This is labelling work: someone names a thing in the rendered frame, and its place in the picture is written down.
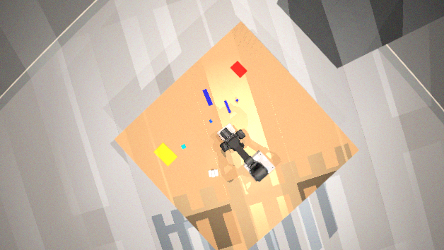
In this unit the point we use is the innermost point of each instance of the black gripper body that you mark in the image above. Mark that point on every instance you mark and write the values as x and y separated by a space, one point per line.
239 134

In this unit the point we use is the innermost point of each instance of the red flat square pad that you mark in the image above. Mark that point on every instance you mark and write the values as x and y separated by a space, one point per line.
238 68

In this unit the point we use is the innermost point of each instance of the yellow flat rectangular plate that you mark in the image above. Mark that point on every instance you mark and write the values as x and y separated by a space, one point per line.
165 154

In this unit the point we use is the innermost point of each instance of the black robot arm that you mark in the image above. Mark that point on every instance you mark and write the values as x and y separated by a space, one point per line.
257 170

